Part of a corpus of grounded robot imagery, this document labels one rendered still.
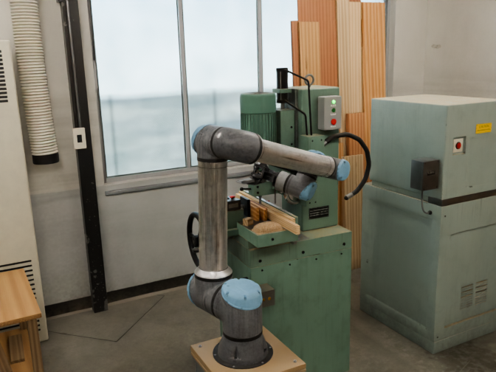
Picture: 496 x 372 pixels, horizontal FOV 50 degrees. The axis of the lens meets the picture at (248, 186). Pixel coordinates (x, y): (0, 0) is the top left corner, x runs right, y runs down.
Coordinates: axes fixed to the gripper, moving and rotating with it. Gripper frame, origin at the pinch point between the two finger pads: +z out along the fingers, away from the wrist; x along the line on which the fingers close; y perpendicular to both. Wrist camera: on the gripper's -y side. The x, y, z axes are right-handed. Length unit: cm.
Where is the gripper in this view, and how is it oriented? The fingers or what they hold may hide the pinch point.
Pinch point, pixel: (241, 166)
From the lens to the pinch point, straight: 249.5
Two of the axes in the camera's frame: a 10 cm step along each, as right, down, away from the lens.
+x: -3.4, 9.4, 0.6
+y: -3.7, -0.7, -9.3
